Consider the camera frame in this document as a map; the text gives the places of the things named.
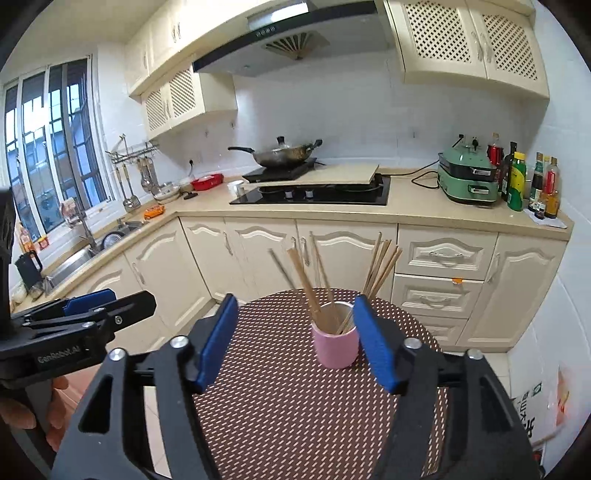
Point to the metal utensil rail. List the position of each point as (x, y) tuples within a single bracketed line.
[(134, 150)]

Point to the orange packet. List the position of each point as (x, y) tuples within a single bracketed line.
[(154, 212)]

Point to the glass wok lid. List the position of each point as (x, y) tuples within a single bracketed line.
[(281, 146)]

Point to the dark sauce bottle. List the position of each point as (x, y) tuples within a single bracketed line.
[(536, 182)]

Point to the white printed carton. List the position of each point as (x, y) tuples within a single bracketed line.
[(545, 406)]

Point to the white paper sheet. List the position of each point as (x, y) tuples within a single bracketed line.
[(549, 222)]

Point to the green electric grill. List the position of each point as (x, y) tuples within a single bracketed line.
[(466, 180)]

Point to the large cream lattice wall cabinet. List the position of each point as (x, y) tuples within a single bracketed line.
[(471, 41)]

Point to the cream tall wall cabinets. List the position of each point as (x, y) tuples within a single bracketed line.
[(175, 41)]

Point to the wooden cutting board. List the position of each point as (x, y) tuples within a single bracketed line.
[(332, 175)]

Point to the pink cup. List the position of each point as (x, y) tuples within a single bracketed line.
[(334, 350)]

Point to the round dotted brown table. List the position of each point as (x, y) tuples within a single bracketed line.
[(286, 415)]

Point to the steel sink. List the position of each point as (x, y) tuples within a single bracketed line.
[(74, 265)]

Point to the dark round pan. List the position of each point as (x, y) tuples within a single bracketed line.
[(113, 240)]

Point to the red plastic container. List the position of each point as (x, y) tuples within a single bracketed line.
[(207, 183)]

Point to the dark oil bottle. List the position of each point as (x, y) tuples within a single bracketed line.
[(508, 177)]

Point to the snack packet on sill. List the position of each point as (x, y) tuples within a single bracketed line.
[(69, 212)]

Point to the black kettle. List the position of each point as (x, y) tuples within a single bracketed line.
[(28, 270)]

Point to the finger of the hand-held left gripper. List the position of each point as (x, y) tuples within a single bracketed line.
[(90, 302), (134, 309)]

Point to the range hood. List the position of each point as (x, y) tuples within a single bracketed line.
[(295, 27)]

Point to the black induction cooker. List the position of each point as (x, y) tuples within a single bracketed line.
[(277, 173)]

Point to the hanging metal ladle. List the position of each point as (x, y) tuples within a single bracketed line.
[(147, 180)]

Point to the person's left hand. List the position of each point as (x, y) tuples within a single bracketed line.
[(58, 406)]

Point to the stack of bowls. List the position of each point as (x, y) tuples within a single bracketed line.
[(167, 194)]

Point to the steel faucet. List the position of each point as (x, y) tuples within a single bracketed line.
[(87, 230)]

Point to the kitchen window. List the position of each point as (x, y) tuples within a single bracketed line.
[(51, 152)]

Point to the red label sauce bottle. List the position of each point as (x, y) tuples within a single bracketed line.
[(551, 189)]

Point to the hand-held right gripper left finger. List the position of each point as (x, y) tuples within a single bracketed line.
[(217, 344)]

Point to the black glass gas hob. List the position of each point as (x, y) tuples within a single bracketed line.
[(351, 196)]

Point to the bunch of wooden chopsticks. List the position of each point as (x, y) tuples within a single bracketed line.
[(318, 304)]

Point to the cream base cabinets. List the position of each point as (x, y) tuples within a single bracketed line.
[(258, 258)]

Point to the white mug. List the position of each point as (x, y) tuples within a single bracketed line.
[(235, 188)]

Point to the hanging ladles and utensils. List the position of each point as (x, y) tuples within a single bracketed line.
[(131, 201)]

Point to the beige kitchen countertop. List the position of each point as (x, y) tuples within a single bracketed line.
[(415, 210)]

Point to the red label soda bottle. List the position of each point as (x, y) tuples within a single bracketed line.
[(495, 154)]

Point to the yellow cap green bottle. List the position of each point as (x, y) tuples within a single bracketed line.
[(517, 189)]

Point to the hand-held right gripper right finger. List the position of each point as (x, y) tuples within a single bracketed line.
[(376, 346)]

